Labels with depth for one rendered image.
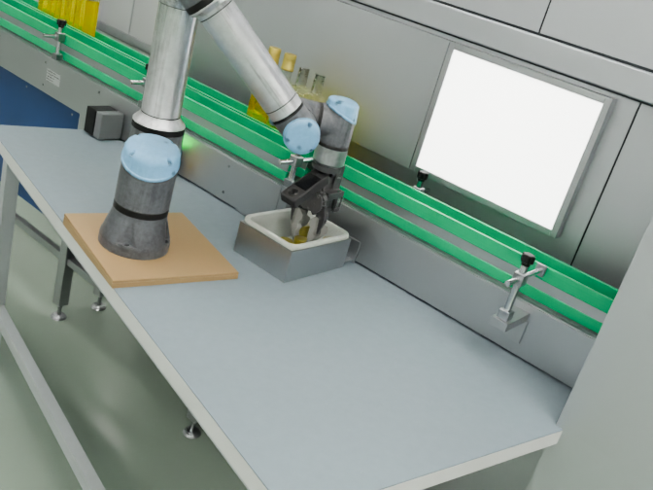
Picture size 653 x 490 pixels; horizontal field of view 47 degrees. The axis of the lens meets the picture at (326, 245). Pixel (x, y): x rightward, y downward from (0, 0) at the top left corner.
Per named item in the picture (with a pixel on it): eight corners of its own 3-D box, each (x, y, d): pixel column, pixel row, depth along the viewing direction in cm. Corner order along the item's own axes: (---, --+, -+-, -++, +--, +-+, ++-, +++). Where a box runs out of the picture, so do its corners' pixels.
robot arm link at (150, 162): (109, 207, 154) (120, 145, 149) (118, 183, 166) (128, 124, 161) (168, 220, 157) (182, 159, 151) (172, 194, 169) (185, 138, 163)
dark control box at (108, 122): (120, 140, 230) (124, 114, 227) (98, 141, 224) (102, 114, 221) (105, 130, 235) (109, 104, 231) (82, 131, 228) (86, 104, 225)
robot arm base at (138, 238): (118, 262, 155) (126, 220, 151) (85, 228, 164) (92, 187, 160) (181, 257, 165) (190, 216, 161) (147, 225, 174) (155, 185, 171)
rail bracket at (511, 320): (523, 341, 168) (561, 251, 160) (488, 361, 156) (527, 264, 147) (504, 331, 171) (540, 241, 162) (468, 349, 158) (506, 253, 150)
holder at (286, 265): (356, 263, 192) (364, 235, 190) (283, 283, 171) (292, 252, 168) (307, 234, 201) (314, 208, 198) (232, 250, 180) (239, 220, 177)
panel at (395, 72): (559, 237, 180) (617, 99, 167) (554, 238, 177) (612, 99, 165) (290, 108, 226) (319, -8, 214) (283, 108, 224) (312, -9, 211)
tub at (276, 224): (344, 265, 188) (354, 234, 185) (284, 281, 171) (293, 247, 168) (293, 235, 197) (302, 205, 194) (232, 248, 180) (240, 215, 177)
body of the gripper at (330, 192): (339, 214, 182) (352, 167, 178) (317, 219, 175) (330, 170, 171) (315, 201, 186) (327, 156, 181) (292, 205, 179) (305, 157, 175)
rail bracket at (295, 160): (321, 185, 198) (332, 140, 194) (277, 191, 186) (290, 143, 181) (312, 181, 200) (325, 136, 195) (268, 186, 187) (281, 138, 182)
